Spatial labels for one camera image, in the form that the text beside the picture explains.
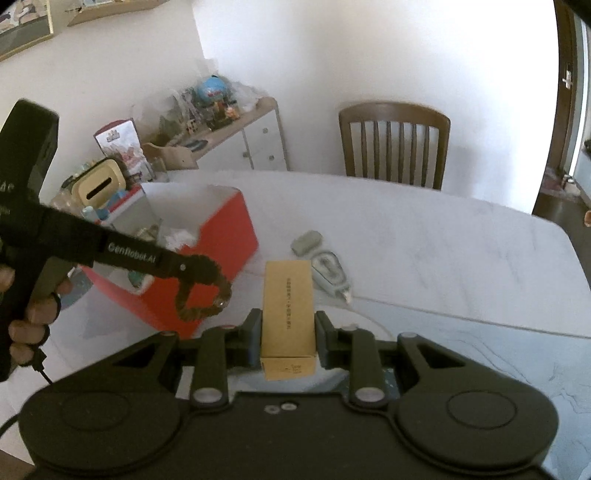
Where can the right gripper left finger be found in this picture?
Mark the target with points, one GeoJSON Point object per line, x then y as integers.
{"type": "Point", "coordinates": [220, 350]}

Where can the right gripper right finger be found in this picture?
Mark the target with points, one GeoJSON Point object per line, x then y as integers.
{"type": "Point", "coordinates": [355, 351]}

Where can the yellow cardboard box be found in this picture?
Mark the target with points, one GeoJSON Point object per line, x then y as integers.
{"type": "Point", "coordinates": [288, 349]}

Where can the grey eraser block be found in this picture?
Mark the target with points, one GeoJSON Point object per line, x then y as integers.
{"type": "Point", "coordinates": [305, 243]}

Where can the person's left hand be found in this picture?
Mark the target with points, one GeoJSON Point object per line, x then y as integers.
{"type": "Point", "coordinates": [29, 331]}

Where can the cream tissue box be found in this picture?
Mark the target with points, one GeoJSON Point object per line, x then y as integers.
{"type": "Point", "coordinates": [98, 184]}

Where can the red white cardboard box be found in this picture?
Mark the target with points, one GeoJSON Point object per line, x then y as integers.
{"type": "Point", "coordinates": [207, 235]}

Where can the red white snack bag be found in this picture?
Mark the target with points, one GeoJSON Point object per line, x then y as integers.
{"type": "Point", "coordinates": [119, 140]}

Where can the white wooden sideboard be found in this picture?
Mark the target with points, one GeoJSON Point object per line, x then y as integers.
{"type": "Point", "coordinates": [253, 142]}

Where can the wooden dining chair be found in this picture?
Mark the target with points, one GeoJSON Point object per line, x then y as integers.
{"type": "Point", "coordinates": [395, 142]}

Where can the blue globe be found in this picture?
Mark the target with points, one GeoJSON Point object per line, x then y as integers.
{"type": "Point", "coordinates": [211, 90]}

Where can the framed wall picture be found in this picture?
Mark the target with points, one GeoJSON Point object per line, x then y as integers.
{"type": "Point", "coordinates": [24, 25]}

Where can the wooden wall shelf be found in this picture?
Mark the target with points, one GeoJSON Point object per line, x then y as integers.
{"type": "Point", "coordinates": [85, 11]}

